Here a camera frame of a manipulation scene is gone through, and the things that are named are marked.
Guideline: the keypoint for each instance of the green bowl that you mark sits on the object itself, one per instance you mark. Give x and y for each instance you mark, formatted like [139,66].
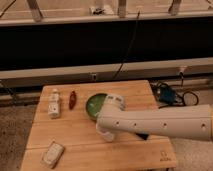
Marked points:
[94,104]

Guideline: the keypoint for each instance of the white plastic bottle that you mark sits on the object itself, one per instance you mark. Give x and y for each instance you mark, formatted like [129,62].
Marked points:
[54,104]

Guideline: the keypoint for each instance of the white wrapped packet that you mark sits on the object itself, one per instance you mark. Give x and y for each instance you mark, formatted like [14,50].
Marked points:
[52,155]

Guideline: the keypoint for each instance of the black smartphone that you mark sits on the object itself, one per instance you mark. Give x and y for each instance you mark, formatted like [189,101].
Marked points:
[143,136]

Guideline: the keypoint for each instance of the blue power adapter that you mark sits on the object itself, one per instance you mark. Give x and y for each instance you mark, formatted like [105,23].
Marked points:
[167,95]

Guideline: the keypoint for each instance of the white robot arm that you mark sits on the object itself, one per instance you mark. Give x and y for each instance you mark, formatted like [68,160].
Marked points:
[189,122]

